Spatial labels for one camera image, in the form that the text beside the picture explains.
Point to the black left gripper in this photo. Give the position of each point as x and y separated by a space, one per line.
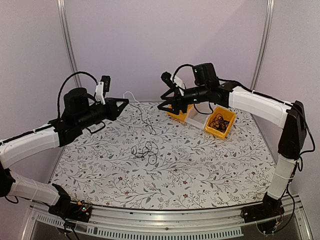
113 112

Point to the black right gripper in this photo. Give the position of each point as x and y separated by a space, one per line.
178 99

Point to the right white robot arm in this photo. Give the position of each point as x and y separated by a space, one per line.
289 117

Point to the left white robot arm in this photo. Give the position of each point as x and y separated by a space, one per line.
54 134

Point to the left yellow plastic bin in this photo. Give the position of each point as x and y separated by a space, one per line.
182 116

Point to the yellow plastic bin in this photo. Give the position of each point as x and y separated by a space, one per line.
182 116
220 123

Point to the white translucent plastic bin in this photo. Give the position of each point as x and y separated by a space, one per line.
197 119

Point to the right yellow plastic bin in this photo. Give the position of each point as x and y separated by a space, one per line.
220 123

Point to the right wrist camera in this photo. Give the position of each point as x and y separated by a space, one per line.
172 81

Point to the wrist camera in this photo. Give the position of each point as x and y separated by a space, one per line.
102 88
172 81

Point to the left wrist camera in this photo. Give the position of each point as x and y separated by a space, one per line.
102 88

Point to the left aluminium frame post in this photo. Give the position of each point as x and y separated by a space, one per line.
62 13

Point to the aluminium frame post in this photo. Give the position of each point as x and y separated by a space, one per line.
62 13
263 43

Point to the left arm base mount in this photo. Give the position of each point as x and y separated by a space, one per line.
67 210

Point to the aluminium front rail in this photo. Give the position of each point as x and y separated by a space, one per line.
223 223

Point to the right aluminium frame post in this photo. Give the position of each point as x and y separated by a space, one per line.
263 43

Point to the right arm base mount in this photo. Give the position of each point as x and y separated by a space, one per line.
270 212

